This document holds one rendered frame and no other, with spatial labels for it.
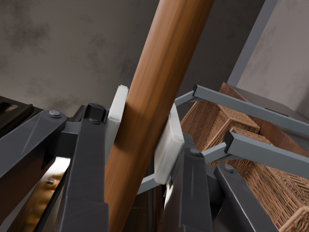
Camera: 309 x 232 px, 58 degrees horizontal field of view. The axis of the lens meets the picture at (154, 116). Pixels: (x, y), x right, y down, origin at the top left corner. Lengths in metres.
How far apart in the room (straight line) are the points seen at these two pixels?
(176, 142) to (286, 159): 0.58
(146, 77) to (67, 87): 3.22
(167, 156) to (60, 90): 3.27
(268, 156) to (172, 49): 0.56
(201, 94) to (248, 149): 0.48
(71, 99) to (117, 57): 0.73
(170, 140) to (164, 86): 0.03
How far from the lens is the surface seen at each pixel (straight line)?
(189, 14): 0.16
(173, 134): 0.16
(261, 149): 0.68
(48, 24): 3.30
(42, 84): 3.46
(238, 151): 0.66
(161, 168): 0.16
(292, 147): 1.12
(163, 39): 0.16
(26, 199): 0.98
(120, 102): 0.17
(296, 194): 0.83
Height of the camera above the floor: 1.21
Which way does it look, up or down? 8 degrees down
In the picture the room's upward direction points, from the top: 72 degrees counter-clockwise
